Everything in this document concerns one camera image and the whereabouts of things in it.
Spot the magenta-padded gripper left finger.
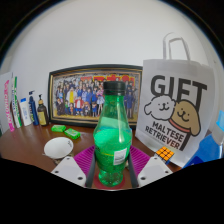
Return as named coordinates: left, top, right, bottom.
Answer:
left=50, top=144, right=98, bottom=189

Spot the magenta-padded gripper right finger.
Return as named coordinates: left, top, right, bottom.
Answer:
left=127, top=144, right=174, bottom=188

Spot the green plastic drink bottle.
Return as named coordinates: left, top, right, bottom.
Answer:
left=92, top=80, right=133, bottom=187

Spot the colourful puzzle cube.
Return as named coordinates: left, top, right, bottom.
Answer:
left=154, top=146, right=175, bottom=164

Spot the patterned ceramic mug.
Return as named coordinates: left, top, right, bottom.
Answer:
left=43, top=136, right=75, bottom=164

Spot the flat round red coaster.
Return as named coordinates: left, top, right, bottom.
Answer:
left=92, top=171, right=127, bottom=190

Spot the green wrapped pack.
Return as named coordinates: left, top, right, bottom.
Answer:
left=63, top=127, right=82, bottom=140
left=50, top=124, right=67, bottom=133

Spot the blue detergent bottle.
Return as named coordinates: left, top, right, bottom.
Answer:
left=183, top=109, right=224, bottom=169

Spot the amber pump bottle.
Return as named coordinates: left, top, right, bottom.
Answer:
left=36, top=93, right=50, bottom=127

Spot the dark blue pump bottle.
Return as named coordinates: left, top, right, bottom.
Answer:
left=27, top=90, right=40, bottom=127

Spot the white paper gift bag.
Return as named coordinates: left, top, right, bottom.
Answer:
left=134, top=32, right=216, bottom=169

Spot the white tube with blue cap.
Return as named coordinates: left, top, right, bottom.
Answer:
left=18, top=97, right=33, bottom=127

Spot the framed group picture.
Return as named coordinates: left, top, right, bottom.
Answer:
left=47, top=63, right=144, bottom=130

